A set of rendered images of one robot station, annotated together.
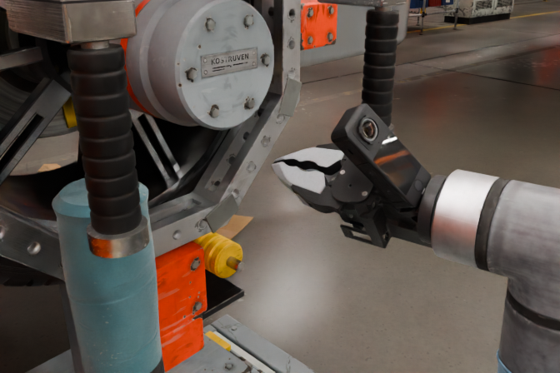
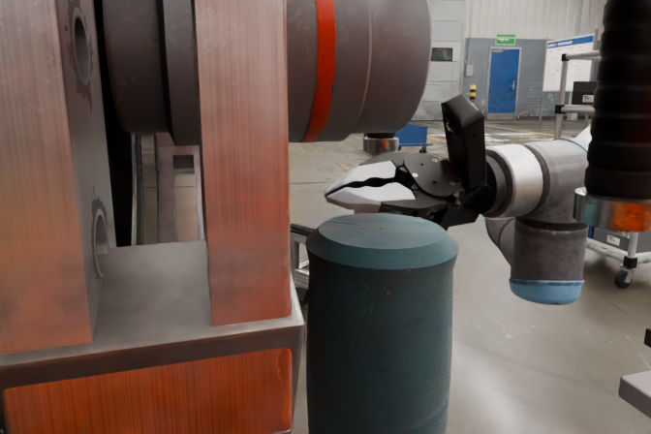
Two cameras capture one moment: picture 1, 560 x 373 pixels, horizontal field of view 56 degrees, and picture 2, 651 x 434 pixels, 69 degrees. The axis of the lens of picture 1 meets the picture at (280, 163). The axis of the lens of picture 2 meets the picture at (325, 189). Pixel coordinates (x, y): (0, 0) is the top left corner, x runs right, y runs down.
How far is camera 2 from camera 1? 57 cm
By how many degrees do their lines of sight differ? 57
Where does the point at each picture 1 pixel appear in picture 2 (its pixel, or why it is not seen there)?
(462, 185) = (512, 151)
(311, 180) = (394, 191)
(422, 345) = not seen: hidden behind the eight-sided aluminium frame
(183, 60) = (428, 27)
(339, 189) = (431, 188)
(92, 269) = (448, 346)
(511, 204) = (546, 152)
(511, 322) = (550, 243)
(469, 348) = not seen: hidden behind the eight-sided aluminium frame
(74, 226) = (440, 279)
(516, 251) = (565, 181)
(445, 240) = (524, 194)
